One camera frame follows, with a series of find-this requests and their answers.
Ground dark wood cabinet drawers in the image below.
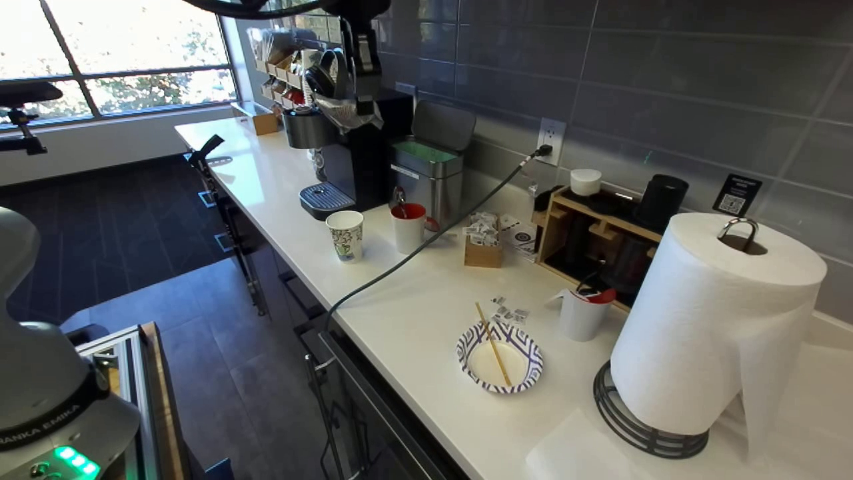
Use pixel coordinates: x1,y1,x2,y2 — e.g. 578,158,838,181
189,167,463,480

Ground wooden counter organizer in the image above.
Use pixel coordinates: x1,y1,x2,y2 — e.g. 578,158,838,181
535,185,666,298

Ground white mug red inside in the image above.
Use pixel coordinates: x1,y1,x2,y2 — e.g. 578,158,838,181
389,199,433,253

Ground printed paper cup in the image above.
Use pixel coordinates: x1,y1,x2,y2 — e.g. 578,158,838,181
323,209,369,265

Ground loose white sachets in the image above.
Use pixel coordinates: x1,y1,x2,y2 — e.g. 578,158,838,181
489,294,533,326

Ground black silver Keurig coffee maker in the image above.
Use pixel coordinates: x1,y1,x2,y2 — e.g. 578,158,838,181
282,0,417,221

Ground wooden stir stick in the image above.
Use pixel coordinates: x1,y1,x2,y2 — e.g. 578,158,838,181
471,302,517,389

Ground white cup with red stirrers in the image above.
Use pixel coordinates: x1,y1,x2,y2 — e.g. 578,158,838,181
557,282,618,345

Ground coffee pod carousel rack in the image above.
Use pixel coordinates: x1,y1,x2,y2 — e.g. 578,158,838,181
262,29,326,121

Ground black canister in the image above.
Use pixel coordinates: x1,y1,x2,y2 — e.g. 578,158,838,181
641,173,693,238

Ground white paper towel roll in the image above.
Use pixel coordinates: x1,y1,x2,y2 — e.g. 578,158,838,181
609,210,830,462

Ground QR code card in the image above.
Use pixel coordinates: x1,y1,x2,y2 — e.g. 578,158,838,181
711,170,766,221

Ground dark green power cable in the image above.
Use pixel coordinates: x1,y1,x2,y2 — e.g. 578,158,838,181
326,143,554,319

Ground white wall outlet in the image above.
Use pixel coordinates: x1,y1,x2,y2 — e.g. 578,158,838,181
533,118,570,167

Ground small black camera stand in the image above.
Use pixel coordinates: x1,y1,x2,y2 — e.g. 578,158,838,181
181,130,229,173

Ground black wire towel holder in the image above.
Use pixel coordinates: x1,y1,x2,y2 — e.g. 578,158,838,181
591,215,763,462

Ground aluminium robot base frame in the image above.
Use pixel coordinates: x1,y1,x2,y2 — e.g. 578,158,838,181
74,319,193,480

